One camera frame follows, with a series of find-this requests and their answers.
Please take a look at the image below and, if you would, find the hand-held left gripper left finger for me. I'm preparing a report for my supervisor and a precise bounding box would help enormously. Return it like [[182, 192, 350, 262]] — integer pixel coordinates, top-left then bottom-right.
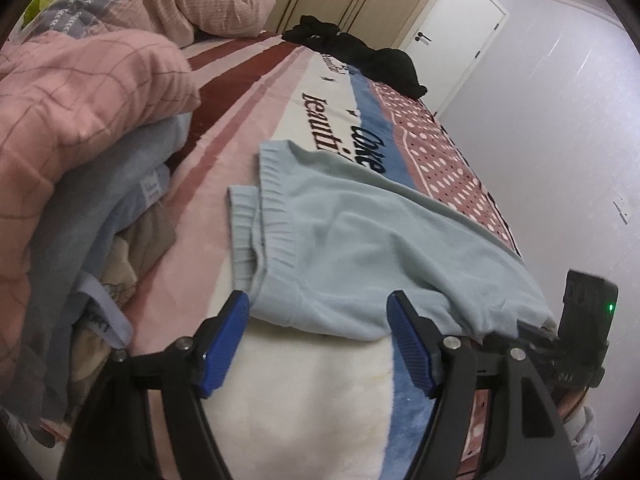
[[57, 290, 251, 480]]

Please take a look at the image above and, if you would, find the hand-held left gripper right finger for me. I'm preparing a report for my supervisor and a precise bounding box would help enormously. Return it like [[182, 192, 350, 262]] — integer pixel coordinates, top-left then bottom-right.
[[387, 289, 583, 480]]

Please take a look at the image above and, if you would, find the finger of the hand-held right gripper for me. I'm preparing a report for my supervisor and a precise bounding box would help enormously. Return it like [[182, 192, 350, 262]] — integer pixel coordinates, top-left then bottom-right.
[[517, 321, 560, 358]]

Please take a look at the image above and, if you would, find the light blue sweater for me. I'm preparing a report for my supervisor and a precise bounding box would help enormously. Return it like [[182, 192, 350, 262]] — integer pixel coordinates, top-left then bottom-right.
[[227, 140, 556, 343]]

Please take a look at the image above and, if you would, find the person's right forearm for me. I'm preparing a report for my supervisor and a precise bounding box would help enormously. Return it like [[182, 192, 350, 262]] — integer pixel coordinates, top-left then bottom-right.
[[560, 390, 608, 480]]

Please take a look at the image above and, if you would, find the striped dotted printed blanket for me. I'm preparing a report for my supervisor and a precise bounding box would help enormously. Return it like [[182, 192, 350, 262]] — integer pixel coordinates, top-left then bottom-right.
[[40, 30, 526, 480]]

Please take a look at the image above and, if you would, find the beige garment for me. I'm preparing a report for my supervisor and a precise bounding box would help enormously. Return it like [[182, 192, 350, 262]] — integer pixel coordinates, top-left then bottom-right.
[[70, 200, 176, 401]]

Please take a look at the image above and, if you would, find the grey-blue garment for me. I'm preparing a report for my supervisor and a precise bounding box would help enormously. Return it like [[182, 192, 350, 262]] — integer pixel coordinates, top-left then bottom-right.
[[27, 115, 193, 421]]

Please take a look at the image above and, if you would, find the pile of black clothes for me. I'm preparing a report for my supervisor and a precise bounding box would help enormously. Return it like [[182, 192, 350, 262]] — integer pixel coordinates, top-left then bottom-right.
[[282, 14, 428, 100]]

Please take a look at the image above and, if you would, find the white door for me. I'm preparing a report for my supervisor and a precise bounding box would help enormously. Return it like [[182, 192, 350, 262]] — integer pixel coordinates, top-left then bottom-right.
[[395, 0, 508, 116]]

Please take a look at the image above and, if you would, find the green plush toy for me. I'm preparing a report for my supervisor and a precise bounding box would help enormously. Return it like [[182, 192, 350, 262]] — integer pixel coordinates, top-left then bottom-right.
[[24, 0, 70, 23]]

